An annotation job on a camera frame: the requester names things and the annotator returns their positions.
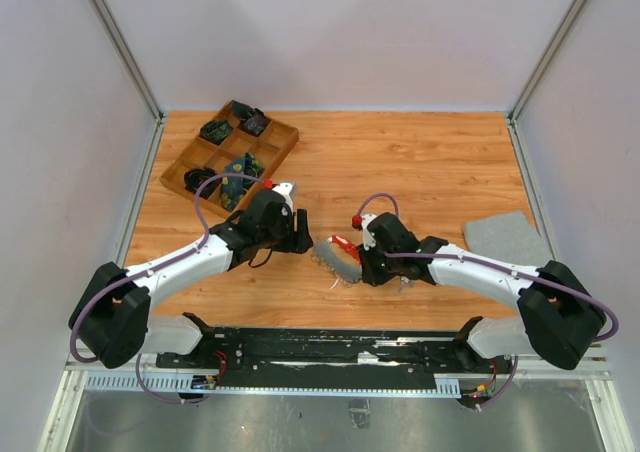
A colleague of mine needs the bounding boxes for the key with red tag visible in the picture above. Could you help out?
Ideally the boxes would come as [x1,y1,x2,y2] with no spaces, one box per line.
[398,277,415,293]

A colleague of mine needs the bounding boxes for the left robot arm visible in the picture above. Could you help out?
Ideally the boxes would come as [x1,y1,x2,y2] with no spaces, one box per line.
[69,182,313,369]

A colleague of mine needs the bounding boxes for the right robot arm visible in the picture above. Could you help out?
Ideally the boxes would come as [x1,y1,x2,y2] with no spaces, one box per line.
[352,213,607,372]

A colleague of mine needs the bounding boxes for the blue tie yellow flowers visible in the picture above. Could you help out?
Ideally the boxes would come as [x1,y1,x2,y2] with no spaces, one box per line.
[220,152,265,211]

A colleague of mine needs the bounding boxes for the wooden compartment tray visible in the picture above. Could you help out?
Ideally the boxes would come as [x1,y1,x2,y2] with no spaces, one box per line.
[160,100,299,218]

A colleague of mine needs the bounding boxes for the dark tie orange flowers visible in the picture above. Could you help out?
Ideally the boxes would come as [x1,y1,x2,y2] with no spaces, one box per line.
[183,167,222,199]

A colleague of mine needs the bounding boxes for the dark tie purple pattern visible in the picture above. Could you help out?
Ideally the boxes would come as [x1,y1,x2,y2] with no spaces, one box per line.
[240,114,270,137]

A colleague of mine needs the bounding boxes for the green patterned rolled tie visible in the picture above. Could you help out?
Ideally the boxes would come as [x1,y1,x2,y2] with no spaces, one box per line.
[199,119,233,144]

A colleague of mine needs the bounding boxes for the dark folded tie back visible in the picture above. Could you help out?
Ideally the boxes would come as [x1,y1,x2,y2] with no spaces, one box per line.
[230,100,264,121]

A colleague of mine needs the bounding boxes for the grey foam pad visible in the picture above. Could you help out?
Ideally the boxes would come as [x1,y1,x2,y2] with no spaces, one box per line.
[463,211,551,266]

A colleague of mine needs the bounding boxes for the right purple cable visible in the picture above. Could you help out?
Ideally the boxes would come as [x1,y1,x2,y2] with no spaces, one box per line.
[357,193,620,343]

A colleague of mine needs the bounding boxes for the purple cable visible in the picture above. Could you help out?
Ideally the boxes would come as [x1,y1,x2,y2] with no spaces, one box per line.
[357,193,620,343]
[68,173,266,406]

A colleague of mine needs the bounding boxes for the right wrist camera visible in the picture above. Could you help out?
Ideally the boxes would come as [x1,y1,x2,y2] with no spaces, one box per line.
[360,213,377,250]

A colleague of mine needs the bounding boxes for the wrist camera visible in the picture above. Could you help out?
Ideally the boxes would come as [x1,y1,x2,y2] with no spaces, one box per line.
[271,182,296,210]
[360,213,377,250]

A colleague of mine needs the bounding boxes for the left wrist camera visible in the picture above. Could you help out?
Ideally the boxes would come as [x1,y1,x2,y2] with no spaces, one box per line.
[271,182,296,210]

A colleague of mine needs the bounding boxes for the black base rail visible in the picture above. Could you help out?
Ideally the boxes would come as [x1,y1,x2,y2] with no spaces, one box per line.
[155,327,511,395]

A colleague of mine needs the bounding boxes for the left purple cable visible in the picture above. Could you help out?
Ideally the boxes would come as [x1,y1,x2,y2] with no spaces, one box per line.
[68,173,266,406]

